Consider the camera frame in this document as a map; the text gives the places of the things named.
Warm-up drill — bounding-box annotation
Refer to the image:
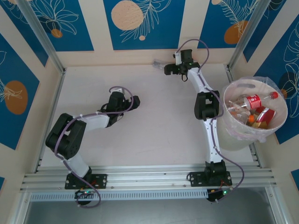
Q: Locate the red label cola bottle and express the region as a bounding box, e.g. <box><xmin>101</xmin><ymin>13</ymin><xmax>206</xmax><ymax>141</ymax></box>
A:
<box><xmin>243</xmin><ymin>91</ymin><xmax>279</xmax><ymax>110</ymax></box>

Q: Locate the orange label bottle orange cap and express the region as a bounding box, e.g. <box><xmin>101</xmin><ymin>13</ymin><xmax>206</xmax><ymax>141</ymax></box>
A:
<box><xmin>230</xmin><ymin>109</ymin><xmax>256</xmax><ymax>124</ymax></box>

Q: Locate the red gold label bottle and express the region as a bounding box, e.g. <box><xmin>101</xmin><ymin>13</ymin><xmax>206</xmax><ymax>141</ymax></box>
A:
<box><xmin>251</xmin><ymin>106</ymin><xmax>277</xmax><ymax>129</ymax></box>

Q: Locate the round beige waste bin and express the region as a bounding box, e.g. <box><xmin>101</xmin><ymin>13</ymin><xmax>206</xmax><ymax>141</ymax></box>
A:
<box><xmin>219</xmin><ymin>76</ymin><xmax>288</xmax><ymax>151</ymax></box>

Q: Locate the clear plastic bin liner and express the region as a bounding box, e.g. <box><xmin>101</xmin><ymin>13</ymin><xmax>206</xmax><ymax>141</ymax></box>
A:
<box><xmin>221</xmin><ymin>76</ymin><xmax>289</xmax><ymax>144</ymax></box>

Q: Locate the small controller board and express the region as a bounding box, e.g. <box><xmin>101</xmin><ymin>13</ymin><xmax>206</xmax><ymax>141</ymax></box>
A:
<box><xmin>74</xmin><ymin>189</ymin><xmax>95</xmax><ymax>200</ymax></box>
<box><xmin>206</xmin><ymin>187</ymin><xmax>232</xmax><ymax>203</ymax></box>

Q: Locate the aluminium frame post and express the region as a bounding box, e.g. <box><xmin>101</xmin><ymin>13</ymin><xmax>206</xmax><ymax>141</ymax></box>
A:
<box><xmin>17</xmin><ymin>0</ymin><xmax>66</xmax><ymax>73</ymax></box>
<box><xmin>227</xmin><ymin>0</ymin><xmax>268</xmax><ymax>70</ymax></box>

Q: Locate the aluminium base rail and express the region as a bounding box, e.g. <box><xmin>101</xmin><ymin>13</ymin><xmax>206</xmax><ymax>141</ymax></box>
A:
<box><xmin>20</xmin><ymin>164</ymin><xmax>278</xmax><ymax>192</ymax></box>

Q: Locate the slotted grey cable duct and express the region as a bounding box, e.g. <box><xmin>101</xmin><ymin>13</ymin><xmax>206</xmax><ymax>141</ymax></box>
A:
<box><xmin>29</xmin><ymin>188</ymin><xmax>209</xmax><ymax>202</ymax></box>

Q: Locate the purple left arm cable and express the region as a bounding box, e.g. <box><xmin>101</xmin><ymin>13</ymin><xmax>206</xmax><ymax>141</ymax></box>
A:
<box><xmin>54</xmin><ymin>86</ymin><xmax>139</xmax><ymax>208</ymax></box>

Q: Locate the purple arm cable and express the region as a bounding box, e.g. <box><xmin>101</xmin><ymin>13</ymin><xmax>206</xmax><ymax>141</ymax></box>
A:
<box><xmin>54</xmin><ymin>86</ymin><xmax>139</xmax><ymax>208</ymax></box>
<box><xmin>176</xmin><ymin>39</ymin><xmax>245</xmax><ymax>203</ymax></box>

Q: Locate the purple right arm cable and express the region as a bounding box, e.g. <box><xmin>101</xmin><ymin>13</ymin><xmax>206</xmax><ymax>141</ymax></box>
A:
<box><xmin>176</xmin><ymin>39</ymin><xmax>245</xmax><ymax>203</ymax></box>

